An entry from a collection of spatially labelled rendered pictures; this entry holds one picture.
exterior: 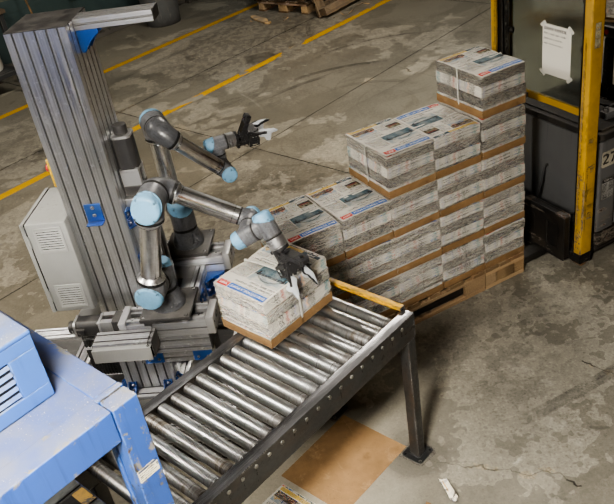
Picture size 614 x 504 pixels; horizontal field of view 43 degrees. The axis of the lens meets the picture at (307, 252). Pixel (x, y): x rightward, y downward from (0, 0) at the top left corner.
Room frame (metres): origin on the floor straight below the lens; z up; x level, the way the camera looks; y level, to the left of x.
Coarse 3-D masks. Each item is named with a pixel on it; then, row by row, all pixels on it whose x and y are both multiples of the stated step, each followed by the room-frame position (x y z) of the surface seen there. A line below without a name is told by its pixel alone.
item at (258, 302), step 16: (240, 272) 2.67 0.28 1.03; (256, 272) 2.65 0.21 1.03; (224, 288) 2.58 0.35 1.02; (240, 288) 2.55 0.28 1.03; (256, 288) 2.54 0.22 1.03; (272, 288) 2.52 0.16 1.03; (224, 304) 2.61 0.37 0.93; (240, 304) 2.54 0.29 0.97; (256, 304) 2.46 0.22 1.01; (272, 304) 2.46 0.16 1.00; (288, 304) 2.52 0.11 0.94; (240, 320) 2.56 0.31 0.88; (256, 320) 2.48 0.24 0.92; (272, 320) 2.45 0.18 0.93; (288, 320) 2.51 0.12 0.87; (272, 336) 2.44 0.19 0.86
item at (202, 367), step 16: (240, 336) 2.55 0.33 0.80; (224, 352) 2.47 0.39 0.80; (192, 368) 2.40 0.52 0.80; (176, 384) 2.32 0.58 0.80; (160, 400) 2.25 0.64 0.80; (192, 400) 2.32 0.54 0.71; (144, 416) 2.18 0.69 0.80; (160, 416) 2.22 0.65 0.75; (80, 480) 1.96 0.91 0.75; (96, 480) 2.00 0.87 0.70
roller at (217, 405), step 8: (192, 384) 2.31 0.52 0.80; (184, 392) 2.29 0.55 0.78; (192, 392) 2.27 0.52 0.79; (200, 392) 2.25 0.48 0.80; (200, 400) 2.23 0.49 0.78; (208, 400) 2.21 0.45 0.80; (216, 400) 2.20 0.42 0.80; (216, 408) 2.17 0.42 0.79; (224, 408) 2.15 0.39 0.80; (232, 408) 2.14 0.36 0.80; (224, 416) 2.13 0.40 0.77; (232, 416) 2.11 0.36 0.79; (240, 416) 2.09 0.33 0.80; (248, 416) 2.09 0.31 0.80; (240, 424) 2.07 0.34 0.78; (248, 424) 2.05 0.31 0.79; (256, 424) 2.04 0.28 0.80; (264, 424) 2.04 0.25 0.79; (256, 432) 2.01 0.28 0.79; (264, 432) 2.00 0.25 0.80
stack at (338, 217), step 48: (336, 192) 3.57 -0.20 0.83; (432, 192) 3.51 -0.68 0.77; (480, 192) 3.62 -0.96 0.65; (288, 240) 3.19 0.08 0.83; (336, 240) 3.25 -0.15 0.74; (432, 240) 3.48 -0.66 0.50; (480, 240) 3.62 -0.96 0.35; (336, 288) 3.24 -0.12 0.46; (384, 288) 3.36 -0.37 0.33; (480, 288) 3.61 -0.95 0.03
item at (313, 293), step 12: (264, 252) 2.79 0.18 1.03; (300, 252) 2.74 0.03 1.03; (312, 252) 2.73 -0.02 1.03; (276, 264) 2.68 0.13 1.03; (312, 264) 2.64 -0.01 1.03; (324, 264) 2.67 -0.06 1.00; (324, 276) 2.67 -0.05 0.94; (312, 288) 2.61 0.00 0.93; (324, 288) 2.67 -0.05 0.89; (312, 300) 2.61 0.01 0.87
